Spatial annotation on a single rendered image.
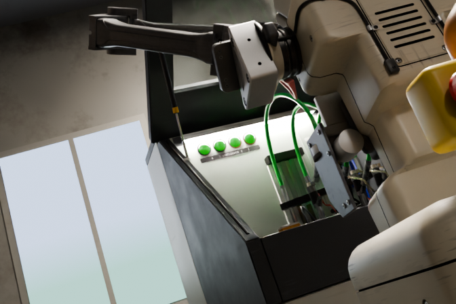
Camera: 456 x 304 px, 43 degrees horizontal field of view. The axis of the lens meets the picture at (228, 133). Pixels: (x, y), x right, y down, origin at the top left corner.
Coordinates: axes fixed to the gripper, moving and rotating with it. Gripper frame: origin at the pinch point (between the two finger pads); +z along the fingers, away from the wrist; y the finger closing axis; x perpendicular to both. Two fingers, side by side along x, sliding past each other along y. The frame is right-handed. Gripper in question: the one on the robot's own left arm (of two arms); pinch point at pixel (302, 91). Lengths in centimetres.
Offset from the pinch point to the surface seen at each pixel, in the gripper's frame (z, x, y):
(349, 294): 34, 38, 23
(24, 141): 72, -281, 90
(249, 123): 25, -44, 4
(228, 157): 30, -40, 17
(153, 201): 136, -220, 35
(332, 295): 32, 37, 27
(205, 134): 19, -45, 20
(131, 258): 154, -202, 67
